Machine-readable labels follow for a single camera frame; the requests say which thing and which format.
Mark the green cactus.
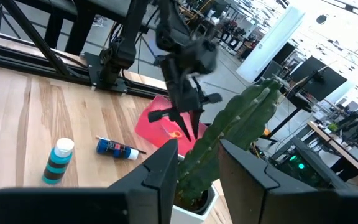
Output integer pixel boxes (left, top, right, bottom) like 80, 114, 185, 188
175, 77, 282, 208

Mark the dark blue paint bottle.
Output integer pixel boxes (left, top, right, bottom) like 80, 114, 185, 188
96, 138, 140, 161

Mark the computer with green light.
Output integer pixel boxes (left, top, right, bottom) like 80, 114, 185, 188
272, 136, 349, 190

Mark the wooden desk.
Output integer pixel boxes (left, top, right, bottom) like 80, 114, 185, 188
306, 120, 358, 187

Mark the white hexagonal plant pot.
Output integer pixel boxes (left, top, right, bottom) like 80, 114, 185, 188
170, 154, 219, 224

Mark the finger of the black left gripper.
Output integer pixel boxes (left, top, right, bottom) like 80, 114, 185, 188
168, 107, 193, 142
190, 109, 204, 140

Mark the red translucent plastic bin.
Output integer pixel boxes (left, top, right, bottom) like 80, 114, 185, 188
134, 94, 209, 156

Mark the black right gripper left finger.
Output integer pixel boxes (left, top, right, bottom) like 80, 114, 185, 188
0, 139, 179, 224

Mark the teal striped paint bottle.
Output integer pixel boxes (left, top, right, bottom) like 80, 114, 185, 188
41, 138, 75, 186

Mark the black workbench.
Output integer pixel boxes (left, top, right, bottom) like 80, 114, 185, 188
17, 0, 136, 56

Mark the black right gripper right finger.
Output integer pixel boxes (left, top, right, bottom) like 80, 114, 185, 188
218, 139, 358, 224

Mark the white square pillar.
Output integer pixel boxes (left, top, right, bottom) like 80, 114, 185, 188
236, 6, 306, 83

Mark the black desk monitor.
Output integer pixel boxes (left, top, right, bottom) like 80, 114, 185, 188
290, 55, 348, 102

